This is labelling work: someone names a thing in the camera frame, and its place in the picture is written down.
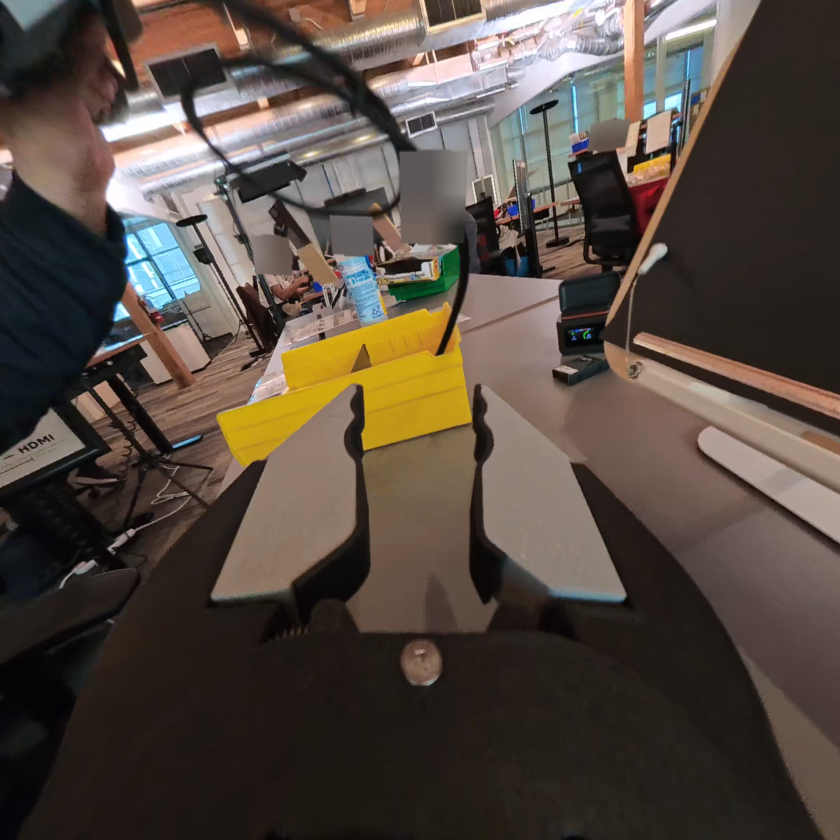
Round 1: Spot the wooden post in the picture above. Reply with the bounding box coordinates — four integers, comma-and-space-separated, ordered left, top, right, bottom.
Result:
121, 285, 196, 389

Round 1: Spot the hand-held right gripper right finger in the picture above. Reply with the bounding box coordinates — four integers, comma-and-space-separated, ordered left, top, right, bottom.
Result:
469, 385, 629, 606

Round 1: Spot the black padded office chair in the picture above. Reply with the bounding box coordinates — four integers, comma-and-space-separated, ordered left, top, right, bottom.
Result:
0, 567, 140, 667

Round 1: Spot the white framed sign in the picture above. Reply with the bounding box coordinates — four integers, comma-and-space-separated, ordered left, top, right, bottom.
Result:
0, 407, 111, 503

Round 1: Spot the black battery charger case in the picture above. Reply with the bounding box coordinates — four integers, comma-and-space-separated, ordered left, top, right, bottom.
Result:
556, 270, 624, 355

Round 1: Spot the black camera battery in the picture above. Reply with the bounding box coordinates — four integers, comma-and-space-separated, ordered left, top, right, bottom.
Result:
551, 354, 611, 386

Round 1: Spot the person's left hand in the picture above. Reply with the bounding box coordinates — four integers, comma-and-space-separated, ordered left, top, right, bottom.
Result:
0, 26, 127, 232

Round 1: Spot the silver ventilation duct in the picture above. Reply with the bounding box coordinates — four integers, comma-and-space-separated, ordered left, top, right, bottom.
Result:
112, 0, 657, 198

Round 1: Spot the black mesh office chair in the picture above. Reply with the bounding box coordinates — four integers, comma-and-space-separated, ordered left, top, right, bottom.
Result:
567, 151, 641, 271

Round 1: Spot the white blue wipes canister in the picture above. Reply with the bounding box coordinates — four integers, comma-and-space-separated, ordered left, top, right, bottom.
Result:
336, 256, 389, 328

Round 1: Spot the wooden book stand white base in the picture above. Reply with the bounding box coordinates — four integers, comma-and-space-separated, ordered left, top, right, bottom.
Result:
600, 0, 840, 546

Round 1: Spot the green-ended black HDMI cable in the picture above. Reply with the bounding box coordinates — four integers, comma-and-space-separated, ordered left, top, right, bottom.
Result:
179, 0, 475, 358

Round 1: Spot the green plastic box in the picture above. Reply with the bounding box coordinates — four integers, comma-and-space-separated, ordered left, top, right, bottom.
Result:
377, 244, 462, 303

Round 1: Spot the red storage bin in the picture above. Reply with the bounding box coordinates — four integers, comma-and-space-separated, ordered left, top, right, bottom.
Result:
626, 174, 672, 227

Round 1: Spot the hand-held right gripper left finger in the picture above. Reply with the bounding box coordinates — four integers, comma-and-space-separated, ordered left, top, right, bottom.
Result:
210, 384, 371, 606

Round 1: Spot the yellow plastic bin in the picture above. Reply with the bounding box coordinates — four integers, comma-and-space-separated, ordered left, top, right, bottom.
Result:
217, 302, 473, 468

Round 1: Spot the printed paper sheet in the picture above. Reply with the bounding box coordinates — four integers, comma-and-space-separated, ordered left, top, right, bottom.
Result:
279, 308, 368, 343

